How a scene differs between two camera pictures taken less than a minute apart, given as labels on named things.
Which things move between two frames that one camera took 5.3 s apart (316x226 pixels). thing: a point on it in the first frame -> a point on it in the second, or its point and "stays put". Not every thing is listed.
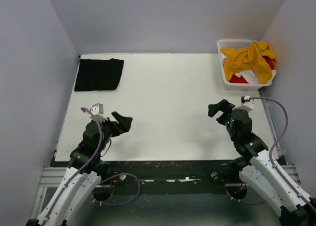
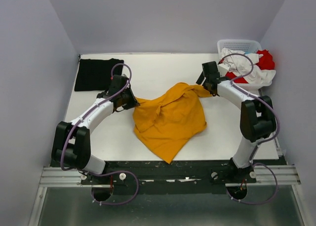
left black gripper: x=124 y=122 -> x=134 y=102
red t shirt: x=233 y=79 stays put
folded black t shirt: x=97 y=75 stays put
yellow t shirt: x=253 y=57 -> x=165 y=124
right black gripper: x=223 y=105 -> x=200 y=79
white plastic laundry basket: x=235 y=44 stays put
